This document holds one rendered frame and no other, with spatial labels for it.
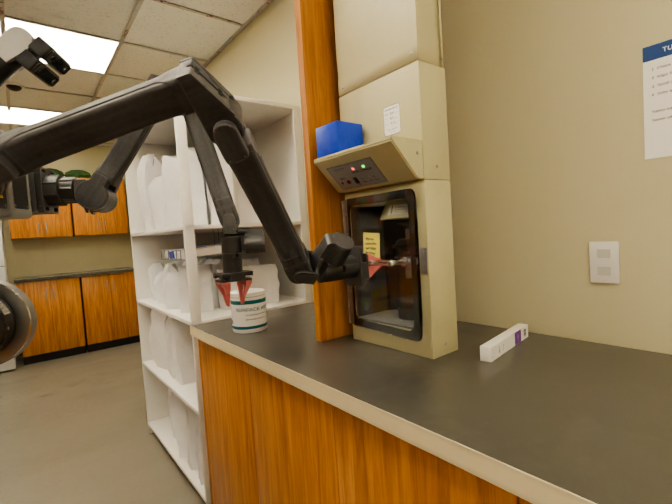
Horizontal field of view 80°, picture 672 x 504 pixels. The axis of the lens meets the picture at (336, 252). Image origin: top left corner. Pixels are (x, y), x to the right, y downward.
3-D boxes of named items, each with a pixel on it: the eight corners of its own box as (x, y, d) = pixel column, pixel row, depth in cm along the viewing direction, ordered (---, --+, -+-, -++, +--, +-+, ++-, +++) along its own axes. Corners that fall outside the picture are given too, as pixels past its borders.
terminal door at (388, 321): (353, 324, 128) (345, 199, 126) (422, 342, 103) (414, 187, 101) (351, 324, 128) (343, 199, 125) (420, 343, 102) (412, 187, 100)
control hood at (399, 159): (343, 193, 127) (342, 161, 126) (424, 179, 101) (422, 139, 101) (314, 193, 120) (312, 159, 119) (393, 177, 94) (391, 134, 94)
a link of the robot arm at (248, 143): (204, 102, 69) (202, 131, 61) (235, 91, 69) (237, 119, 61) (288, 261, 99) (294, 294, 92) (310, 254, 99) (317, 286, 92)
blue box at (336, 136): (342, 161, 125) (341, 132, 124) (364, 155, 117) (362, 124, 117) (317, 159, 119) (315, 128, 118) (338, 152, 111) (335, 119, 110)
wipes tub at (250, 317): (257, 323, 160) (255, 286, 160) (274, 328, 150) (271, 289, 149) (227, 330, 152) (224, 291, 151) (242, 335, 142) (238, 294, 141)
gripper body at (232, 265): (254, 276, 119) (252, 252, 119) (221, 281, 113) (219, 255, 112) (244, 275, 124) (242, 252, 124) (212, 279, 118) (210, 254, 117)
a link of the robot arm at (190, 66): (210, 39, 62) (209, 60, 55) (247, 117, 72) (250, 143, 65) (-46, 136, 64) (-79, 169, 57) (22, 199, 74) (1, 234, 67)
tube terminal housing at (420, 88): (404, 323, 145) (392, 109, 141) (486, 339, 119) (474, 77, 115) (352, 338, 129) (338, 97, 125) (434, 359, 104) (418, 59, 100)
